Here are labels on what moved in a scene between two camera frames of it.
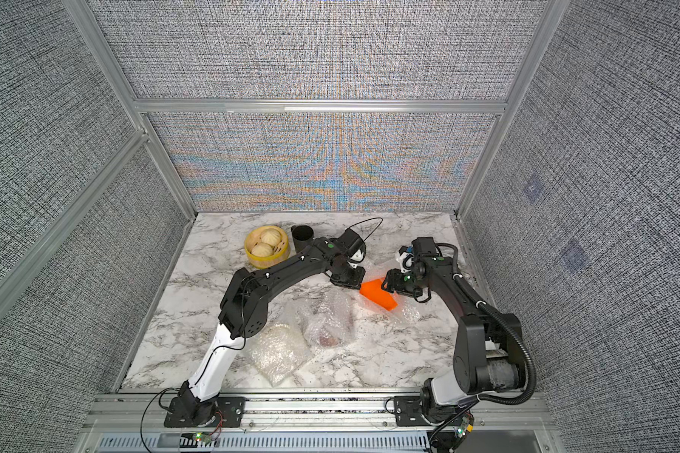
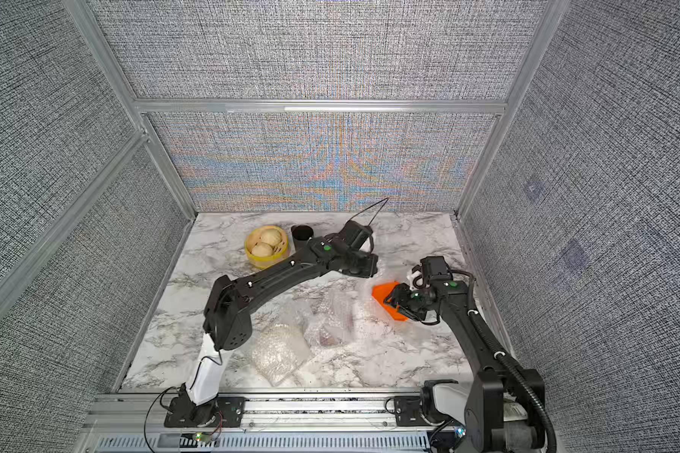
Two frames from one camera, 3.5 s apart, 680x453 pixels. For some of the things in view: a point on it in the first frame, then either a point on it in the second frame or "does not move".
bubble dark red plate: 327,315 does not move
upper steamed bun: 271,236 does not move
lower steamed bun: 262,250 does not move
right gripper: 393,282 to 399,300
